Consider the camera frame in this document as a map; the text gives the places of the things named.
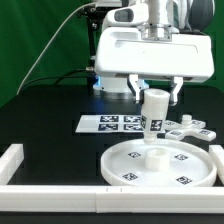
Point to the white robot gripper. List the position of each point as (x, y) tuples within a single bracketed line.
[(122, 51)]

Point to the white cross-shaped table base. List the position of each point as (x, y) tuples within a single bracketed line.
[(188, 127)]

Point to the white round table top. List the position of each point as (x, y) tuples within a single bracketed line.
[(161, 163)]

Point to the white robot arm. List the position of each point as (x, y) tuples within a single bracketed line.
[(160, 40)]

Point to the white marker sheet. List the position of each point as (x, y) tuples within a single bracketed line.
[(118, 124)]

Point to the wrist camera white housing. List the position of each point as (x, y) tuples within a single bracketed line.
[(126, 16)]

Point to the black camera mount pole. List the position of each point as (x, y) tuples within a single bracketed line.
[(94, 18)]

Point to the white U-shaped frame fence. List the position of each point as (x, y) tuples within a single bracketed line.
[(100, 199)]

